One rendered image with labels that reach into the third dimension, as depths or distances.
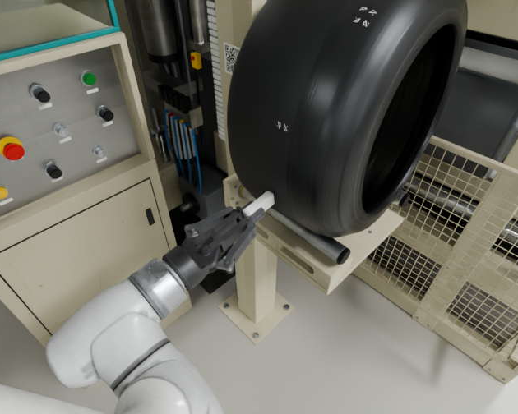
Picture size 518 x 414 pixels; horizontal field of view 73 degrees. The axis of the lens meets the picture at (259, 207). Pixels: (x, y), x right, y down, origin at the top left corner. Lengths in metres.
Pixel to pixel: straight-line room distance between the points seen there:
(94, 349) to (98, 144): 0.68
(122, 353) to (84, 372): 0.06
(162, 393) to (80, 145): 0.76
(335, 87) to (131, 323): 0.45
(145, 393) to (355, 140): 0.46
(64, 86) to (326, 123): 0.69
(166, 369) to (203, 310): 1.28
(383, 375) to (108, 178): 1.34
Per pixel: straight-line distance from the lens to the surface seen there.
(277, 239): 0.93
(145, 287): 0.58
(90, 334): 0.57
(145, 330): 0.57
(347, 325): 1.80
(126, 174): 1.14
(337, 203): 0.63
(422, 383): 1.79
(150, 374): 0.54
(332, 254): 0.84
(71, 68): 1.02
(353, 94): 0.56
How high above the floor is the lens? 1.55
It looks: 44 degrees down
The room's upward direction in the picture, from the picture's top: straight up
